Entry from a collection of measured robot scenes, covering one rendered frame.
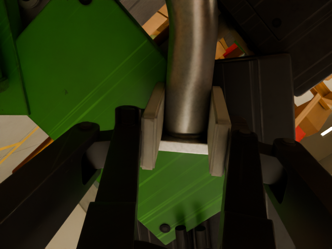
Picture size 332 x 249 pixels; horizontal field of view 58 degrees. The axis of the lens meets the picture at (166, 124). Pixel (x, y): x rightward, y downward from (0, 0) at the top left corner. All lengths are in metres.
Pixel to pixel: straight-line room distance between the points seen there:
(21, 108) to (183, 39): 0.14
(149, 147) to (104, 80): 0.09
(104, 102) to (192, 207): 0.12
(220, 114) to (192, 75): 0.04
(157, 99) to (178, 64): 0.03
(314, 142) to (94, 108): 9.53
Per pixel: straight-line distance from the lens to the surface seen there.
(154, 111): 0.15
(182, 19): 0.18
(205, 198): 0.26
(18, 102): 0.26
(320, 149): 9.79
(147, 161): 0.15
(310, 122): 4.26
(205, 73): 0.19
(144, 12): 0.86
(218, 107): 0.17
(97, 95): 0.23
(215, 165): 0.15
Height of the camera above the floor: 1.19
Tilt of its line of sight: 1 degrees down
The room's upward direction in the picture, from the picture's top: 142 degrees clockwise
